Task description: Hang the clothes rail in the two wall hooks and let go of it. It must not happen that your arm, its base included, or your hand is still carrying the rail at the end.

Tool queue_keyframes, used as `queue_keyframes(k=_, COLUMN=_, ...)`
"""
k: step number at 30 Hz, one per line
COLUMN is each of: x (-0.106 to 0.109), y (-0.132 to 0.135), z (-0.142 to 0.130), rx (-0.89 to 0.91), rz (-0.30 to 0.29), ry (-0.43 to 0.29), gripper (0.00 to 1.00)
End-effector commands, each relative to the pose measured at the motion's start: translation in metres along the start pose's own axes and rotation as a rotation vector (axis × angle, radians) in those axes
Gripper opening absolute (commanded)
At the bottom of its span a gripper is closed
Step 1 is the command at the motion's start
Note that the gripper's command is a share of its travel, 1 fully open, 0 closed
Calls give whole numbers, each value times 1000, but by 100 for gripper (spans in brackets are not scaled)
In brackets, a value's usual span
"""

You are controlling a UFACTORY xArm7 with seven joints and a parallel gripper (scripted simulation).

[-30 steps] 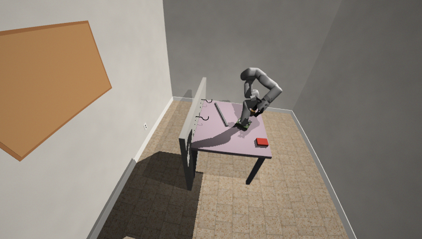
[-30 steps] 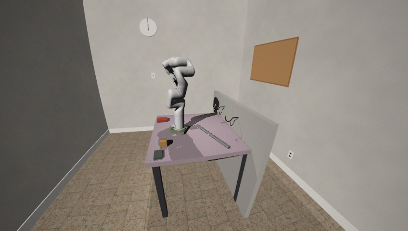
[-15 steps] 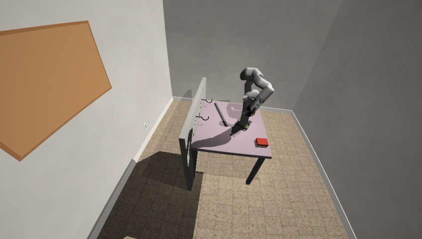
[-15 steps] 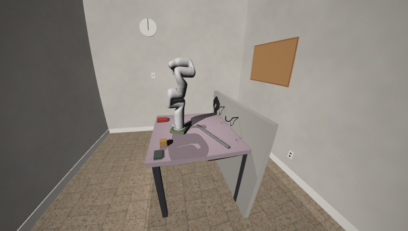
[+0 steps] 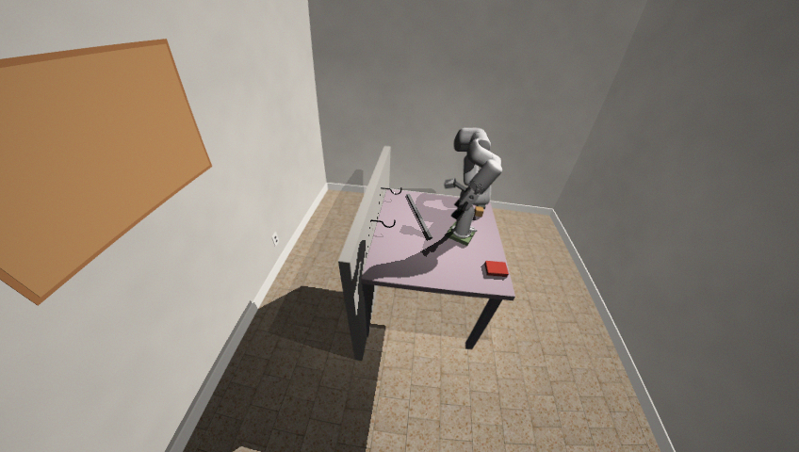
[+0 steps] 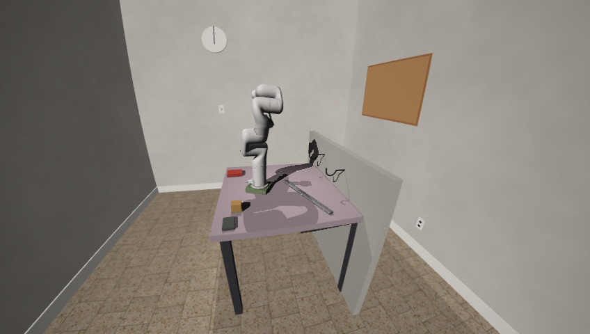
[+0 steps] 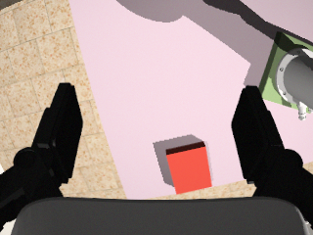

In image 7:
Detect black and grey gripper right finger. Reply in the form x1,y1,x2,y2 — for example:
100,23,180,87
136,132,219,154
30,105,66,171
231,85,313,230

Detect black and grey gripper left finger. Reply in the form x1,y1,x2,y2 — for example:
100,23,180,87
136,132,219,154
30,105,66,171
0,82,83,232

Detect red rectangular block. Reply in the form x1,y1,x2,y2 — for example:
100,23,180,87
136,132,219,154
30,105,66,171
166,141,212,194

